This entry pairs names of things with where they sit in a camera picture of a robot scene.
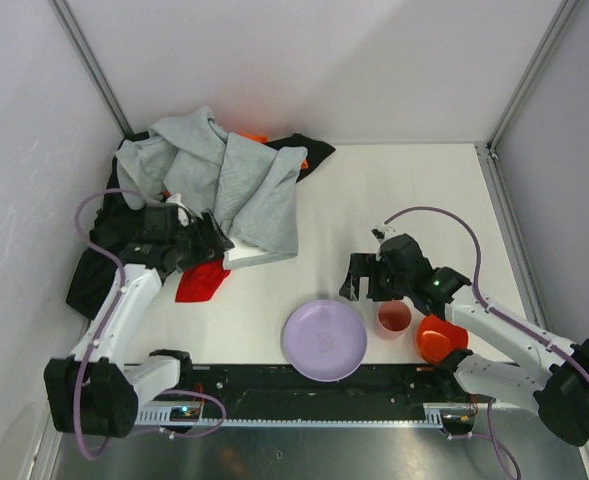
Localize grey zip hoodie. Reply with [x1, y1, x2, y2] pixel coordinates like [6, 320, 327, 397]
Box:
[115, 107, 307, 270]

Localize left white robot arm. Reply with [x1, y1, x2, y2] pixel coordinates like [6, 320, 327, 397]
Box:
[44, 204, 233, 438]

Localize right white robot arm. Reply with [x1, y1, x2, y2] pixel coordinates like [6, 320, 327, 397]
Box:
[339, 234, 589, 446]

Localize red cloth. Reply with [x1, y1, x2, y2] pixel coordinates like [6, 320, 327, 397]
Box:
[175, 259, 230, 303]

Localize black cloth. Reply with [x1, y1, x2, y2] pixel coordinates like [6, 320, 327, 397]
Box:
[66, 133, 336, 320]

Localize orange fleece cloth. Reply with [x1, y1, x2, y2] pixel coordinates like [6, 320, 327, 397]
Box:
[240, 133, 309, 170]

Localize pink plastic cup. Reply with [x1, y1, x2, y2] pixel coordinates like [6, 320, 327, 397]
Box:
[375, 300, 412, 340]

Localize orange plastic bowl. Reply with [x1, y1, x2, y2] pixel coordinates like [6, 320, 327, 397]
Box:
[415, 315, 469, 364]

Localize lilac plastic plate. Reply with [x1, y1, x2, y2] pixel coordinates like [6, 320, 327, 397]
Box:
[282, 300, 368, 383]

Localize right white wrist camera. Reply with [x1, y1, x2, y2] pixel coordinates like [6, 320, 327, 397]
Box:
[371, 224, 397, 245]

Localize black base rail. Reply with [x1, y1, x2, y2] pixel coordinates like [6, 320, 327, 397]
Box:
[178, 364, 470, 419]

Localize grey slotted cable duct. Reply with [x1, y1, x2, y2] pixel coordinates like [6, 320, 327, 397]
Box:
[134, 404, 475, 429]

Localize right aluminium frame post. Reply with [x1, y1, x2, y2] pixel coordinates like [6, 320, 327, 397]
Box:
[487, 0, 583, 151]

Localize aluminium frame post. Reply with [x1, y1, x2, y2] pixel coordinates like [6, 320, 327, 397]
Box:
[48, 0, 133, 137]
[487, 0, 583, 151]

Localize left aluminium frame post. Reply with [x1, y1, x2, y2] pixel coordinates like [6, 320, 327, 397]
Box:
[48, 0, 133, 137]

